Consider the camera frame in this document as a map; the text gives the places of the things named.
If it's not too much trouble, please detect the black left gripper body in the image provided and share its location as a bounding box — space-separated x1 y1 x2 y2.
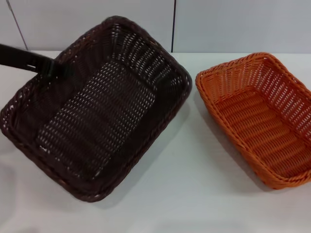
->
0 43 53 74

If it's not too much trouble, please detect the dark brown wicker basket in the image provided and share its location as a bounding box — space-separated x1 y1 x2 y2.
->
0 16 193 203

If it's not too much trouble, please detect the orange wicker basket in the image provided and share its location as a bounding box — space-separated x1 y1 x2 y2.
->
195 52 311 190

